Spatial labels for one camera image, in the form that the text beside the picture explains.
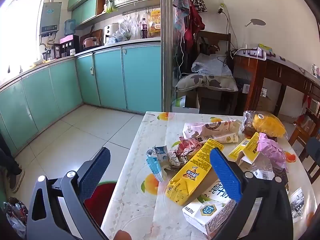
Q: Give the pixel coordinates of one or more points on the glossy brown wooden chair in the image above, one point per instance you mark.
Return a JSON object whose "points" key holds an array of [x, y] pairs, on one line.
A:
{"points": [[305, 127]]}

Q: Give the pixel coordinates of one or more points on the plaid hanging cloth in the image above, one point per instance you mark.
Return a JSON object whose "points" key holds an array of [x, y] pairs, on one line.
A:
{"points": [[181, 7]]}

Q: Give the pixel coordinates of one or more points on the shiny clear plastic bag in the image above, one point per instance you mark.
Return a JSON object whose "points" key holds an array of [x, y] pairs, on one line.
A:
{"points": [[15, 213]]}

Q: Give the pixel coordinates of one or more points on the green white cardboard box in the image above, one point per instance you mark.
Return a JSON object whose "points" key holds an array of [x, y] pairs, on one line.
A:
{"points": [[182, 103]]}

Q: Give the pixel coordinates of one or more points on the dark cola bottle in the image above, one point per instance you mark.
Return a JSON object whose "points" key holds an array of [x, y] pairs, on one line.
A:
{"points": [[144, 28]]}

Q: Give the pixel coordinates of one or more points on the red watermelon pattern trash bin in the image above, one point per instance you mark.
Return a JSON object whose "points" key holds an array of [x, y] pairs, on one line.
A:
{"points": [[100, 200]]}

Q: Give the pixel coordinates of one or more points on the pink plastic bag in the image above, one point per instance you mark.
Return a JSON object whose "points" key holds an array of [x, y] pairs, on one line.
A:
{"points": [[271, 150]]}

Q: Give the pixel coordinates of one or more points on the teal kitchen cabinets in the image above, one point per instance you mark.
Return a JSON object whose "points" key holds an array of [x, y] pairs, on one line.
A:
{"points": [[85, 7], [110, 80]]}

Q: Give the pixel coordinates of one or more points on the kitchen window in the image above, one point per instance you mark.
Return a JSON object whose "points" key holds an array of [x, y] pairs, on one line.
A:
{"points": [[20, 35]]}

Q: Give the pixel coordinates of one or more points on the long yellow drink carton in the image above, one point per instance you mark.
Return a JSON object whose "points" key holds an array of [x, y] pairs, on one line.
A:
{"points": [[190, 177]]}

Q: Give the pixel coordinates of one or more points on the dark wooden desk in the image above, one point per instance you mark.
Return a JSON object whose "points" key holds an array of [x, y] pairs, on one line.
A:
{"points": [[252, 75]]}

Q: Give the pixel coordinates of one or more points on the white milk carton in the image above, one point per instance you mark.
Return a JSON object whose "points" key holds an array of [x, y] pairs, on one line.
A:
{"points": [[207, 216]]}

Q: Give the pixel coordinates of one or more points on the printed grey paper scrap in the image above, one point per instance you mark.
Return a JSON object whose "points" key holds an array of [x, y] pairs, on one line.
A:
{"points": [[297, 205]]}

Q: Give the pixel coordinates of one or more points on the small black coffee maker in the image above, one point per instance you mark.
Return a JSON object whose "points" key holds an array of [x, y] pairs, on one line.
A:
{"points": [[57, 51]]}

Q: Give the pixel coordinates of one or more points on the clear plastic bags bunch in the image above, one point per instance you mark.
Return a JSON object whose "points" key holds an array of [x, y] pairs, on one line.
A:
{"points": [[126, 31]]}

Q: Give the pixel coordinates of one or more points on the teal upper kitchen cabinets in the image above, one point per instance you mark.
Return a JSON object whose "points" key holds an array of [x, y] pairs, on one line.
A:
{"points": [[85, 7]]}

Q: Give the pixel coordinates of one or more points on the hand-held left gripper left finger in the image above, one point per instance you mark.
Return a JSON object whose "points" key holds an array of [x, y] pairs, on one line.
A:
{"points": [[96, 173]]}

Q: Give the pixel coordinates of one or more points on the black patterned hanging bag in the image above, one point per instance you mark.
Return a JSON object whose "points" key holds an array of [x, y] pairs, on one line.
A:
{"points": [[200, 2]]}

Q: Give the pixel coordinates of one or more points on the wall plug charger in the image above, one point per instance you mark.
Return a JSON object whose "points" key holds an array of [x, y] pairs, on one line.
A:
{"points": [[220, 9]]}

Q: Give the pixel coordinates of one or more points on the small yellow paper box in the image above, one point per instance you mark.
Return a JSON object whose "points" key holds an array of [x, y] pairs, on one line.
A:
{"points": [[246, 146]]}

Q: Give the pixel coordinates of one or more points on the leaf print cushion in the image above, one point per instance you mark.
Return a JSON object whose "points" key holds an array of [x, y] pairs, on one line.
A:
{"points": [[207, 83]]}

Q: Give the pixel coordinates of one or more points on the metal sliding door frame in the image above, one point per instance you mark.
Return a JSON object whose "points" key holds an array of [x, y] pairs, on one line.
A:
{"points": [[167, 55]]}

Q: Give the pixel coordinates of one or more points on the teal lower kitchen cabinets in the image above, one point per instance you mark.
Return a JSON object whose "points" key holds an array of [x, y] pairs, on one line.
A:
{"points": [[110, 80]]}

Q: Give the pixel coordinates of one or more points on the pink black water dispenser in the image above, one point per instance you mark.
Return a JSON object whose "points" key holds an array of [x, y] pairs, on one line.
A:
{"points": [[68, 42]]}

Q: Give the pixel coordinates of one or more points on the green yellow desk item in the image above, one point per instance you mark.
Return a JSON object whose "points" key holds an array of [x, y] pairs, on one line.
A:
{"points": [[265, 47]]}

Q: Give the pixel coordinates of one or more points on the red hanging garment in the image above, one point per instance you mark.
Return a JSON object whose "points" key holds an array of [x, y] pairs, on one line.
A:
{"points": [[196, 22]]}

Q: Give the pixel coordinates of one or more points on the fruit print plastic tablecloth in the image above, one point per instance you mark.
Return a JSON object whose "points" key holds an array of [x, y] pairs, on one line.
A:
{"points": [[135, 205]]}

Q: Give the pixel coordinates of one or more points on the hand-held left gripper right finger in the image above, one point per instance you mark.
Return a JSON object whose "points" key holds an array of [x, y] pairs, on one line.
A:
{"points": [[225, 177]]}

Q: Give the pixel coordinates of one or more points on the yellow bread package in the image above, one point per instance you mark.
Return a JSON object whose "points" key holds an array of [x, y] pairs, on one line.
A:
{"points": [[267, 126]]}

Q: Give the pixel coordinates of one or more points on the dark wooden chair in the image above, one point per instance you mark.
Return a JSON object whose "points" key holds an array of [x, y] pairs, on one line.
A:
{"points": [[212, 38]]}

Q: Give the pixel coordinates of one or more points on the yellow snack package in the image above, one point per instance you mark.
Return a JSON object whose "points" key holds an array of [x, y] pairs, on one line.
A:
{"points": [[155, 22]]}

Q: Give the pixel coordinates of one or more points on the pink white carton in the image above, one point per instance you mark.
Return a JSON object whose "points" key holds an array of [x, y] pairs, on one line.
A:
{"points": [[212, 128]]}

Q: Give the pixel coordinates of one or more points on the white kitchen appliance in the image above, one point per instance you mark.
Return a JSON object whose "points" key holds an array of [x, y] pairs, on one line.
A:
{"points": [[110, 31]]}

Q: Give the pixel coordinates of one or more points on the person's left hand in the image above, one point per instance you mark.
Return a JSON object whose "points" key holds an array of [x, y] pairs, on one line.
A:
{"points": [[121, 235]]}

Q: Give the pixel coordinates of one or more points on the grey wall water heater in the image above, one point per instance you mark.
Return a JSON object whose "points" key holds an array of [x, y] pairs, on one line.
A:
{"points": [[50, 17]]}

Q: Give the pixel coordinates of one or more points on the clear plastic wrapper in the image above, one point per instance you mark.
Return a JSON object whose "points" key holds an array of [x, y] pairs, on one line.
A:
{"points": [[262, 173]]}

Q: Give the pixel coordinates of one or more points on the pink rice cooker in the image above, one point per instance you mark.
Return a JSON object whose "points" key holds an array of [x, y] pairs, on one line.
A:
{"points": [[90, 43]]}

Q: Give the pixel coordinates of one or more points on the blue water jug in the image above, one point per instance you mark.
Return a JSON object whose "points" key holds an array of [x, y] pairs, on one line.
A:
{"points": [[70, 27]]}

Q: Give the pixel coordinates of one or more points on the pink foil wrapper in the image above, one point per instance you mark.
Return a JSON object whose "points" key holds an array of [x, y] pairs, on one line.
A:
{"points": [[186, 147]]}

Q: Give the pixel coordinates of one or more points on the clear bubble plastic bag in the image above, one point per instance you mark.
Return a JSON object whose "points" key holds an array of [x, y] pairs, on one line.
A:
{"points": [[211, 66]]}

